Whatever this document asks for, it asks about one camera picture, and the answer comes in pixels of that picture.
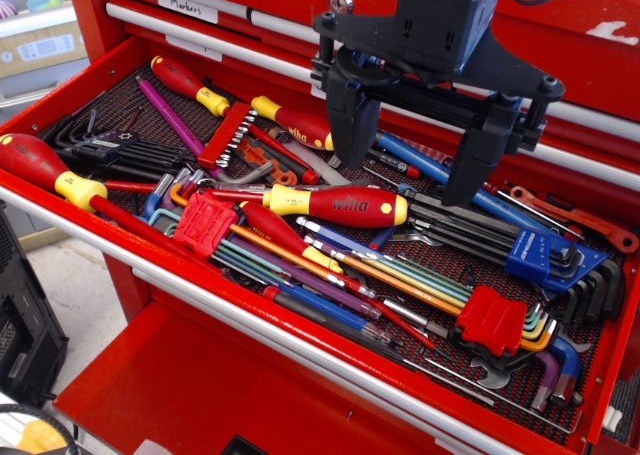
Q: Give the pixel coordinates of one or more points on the blue holder black hex keys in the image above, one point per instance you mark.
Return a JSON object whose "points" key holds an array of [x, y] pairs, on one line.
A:
{"points": [[553, 263]]}

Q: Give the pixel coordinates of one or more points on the blue handled screwdriver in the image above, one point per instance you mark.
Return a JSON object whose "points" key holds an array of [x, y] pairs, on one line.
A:
{"points": [[440, 173]]}

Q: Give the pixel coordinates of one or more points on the red bit holder with bits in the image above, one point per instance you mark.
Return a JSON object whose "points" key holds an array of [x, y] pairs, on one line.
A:
{"points": [[226, 138]]}

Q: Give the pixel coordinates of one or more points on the orange black small tool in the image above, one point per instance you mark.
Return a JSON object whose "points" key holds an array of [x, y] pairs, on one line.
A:
{"points": [[255, 156]]}

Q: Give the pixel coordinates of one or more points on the large blue hex key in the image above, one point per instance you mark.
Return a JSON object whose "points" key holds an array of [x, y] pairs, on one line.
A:
{"points": [[570, 369]]}

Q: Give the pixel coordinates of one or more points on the red yellow wiha screwdriver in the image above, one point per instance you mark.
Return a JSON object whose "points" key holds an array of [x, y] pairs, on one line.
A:
{"points": [[307, 128], [353, 206]]}

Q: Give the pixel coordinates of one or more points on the silver open end wrench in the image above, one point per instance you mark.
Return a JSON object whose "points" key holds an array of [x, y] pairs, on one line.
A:
{"points": [[498, 375]]}

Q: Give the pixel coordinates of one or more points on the red holder coloured hex keys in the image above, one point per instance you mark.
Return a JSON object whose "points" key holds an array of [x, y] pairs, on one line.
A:
{"points": [[500, 325], [201, 224]]}

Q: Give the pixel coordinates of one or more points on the white markers label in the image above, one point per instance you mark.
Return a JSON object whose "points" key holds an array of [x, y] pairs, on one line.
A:
{"points": [[192, 8]]}

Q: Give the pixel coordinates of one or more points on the black torx key set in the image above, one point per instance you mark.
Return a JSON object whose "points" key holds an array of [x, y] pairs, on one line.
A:
{"points": [[115, 151]]}

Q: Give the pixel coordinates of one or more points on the black drawer liner mat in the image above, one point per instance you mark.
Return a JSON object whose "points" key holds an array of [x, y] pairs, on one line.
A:
{"points": [[403, 243]]}

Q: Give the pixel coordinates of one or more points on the large purple hex key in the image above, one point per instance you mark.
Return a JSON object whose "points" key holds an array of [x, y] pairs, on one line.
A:
{"points": [[550, 377]]}

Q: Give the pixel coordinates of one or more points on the cardboard box on shelf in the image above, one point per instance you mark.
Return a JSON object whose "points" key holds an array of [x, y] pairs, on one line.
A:
{"points": [[41, 48]]}

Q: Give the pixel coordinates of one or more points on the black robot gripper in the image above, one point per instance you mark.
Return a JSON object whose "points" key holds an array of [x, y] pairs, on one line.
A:
{"points": [[438, 58]]}

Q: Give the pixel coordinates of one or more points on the red yellow screwdriver top left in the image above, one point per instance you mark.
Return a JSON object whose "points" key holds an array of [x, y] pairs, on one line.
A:
{"points": [[180, 79]]}

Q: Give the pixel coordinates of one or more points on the black computer case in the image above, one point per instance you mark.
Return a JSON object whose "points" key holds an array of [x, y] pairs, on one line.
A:
{"points": [[33, 344]]}

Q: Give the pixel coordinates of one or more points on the silver cabinet lock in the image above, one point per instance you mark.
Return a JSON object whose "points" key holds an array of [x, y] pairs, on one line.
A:
{"points": [[341, 6]]}

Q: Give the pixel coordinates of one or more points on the red holder coloured hex keys left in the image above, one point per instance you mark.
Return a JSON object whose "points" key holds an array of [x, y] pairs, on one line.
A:
{"points": [[201, 224]]}

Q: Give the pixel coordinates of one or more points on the red yellow wiha screwdriver upper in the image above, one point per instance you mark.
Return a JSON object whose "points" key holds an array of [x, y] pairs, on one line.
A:
{"points": [[307, 128]]}

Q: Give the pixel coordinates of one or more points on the red yellow wiha screwdriver centre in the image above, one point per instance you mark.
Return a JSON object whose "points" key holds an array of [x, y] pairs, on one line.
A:
{"points": [[353, 206]]}

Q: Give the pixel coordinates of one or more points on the magenta hex driver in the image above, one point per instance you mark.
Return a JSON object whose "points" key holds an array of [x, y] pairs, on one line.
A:
{"points": [[170, 116]]}

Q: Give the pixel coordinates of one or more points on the blue black handled driver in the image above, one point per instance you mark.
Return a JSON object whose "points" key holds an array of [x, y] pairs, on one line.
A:
{"points": [[325, 313]]}

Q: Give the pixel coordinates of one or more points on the red holder coloured hex keys right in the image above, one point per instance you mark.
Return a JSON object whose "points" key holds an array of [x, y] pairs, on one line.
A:
{"points": [[500, 325]]}

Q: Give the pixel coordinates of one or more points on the red tool cabinet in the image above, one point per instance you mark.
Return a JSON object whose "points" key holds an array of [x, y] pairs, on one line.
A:
{"points": [[207, 365]]}

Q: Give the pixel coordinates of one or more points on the slim red yellow screwdriver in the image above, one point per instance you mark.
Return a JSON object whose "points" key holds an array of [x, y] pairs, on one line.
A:
{"points": [[269, 231]]}

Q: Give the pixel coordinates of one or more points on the large red yellow screwdriver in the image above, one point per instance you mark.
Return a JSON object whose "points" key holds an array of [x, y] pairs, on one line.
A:
{"points": [[31, 159]]}

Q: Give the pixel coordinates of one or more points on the red adjustable wrench tool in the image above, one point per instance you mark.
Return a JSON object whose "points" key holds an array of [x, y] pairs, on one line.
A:
{"points": [[623, 239]]}

